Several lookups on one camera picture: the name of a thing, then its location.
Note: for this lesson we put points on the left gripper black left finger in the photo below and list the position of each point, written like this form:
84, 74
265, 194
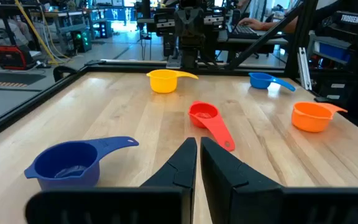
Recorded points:
172, 199

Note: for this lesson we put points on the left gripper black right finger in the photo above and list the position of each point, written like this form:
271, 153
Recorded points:
235, 193

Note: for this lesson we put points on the yellow measuring cup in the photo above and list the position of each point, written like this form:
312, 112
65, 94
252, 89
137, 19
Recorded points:
163, 82

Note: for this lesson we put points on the red measuring cup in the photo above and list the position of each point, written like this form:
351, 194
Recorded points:
216, 127

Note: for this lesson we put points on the orange measuring cup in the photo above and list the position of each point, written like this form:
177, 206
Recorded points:
309, 119

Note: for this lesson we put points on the dark blue measuring cup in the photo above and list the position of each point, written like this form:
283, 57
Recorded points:
67, 155

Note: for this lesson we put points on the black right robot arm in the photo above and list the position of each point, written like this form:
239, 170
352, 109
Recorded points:
190, 53

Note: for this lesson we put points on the black keyboard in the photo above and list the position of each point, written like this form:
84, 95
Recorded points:
244, 31

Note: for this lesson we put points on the person's hand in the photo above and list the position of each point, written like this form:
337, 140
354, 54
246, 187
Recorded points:
252, 23

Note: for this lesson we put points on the grey desk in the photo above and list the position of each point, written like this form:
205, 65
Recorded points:
269, 42

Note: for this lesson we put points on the computer tower green lights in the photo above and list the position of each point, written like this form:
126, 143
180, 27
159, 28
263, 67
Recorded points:
82, 40

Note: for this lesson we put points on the silver aluminium extrusion bar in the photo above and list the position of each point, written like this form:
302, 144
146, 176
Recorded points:
304, 68

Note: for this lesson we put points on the blue storage bin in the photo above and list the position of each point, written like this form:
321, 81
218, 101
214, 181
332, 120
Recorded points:
334, 51

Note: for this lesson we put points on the black Trossen labelled case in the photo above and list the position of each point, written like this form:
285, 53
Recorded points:
353, 31

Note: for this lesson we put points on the red black equipment box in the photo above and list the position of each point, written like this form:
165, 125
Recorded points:
12, 57

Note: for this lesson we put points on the black table frame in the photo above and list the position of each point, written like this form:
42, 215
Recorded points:
26, 109

